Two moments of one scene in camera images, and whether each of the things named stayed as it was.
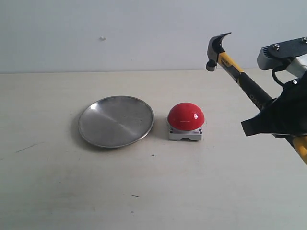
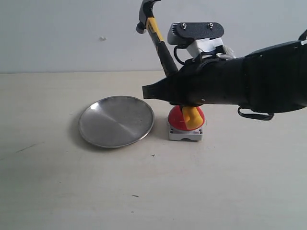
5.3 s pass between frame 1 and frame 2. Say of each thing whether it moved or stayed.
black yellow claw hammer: moved
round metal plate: stayed
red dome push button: stayed
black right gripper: moved
